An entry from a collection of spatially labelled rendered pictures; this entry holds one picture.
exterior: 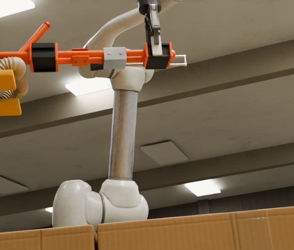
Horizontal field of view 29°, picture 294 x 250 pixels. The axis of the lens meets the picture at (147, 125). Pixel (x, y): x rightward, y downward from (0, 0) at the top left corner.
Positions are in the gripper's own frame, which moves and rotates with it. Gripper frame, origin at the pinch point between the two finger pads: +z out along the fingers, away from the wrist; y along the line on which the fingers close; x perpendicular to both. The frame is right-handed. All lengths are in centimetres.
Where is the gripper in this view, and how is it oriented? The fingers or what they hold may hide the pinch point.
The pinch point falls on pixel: (155, 55)
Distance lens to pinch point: 183.3
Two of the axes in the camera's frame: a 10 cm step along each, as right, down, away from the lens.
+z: 0.9, 9.3, -3.6
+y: 1.1, -3.7, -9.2
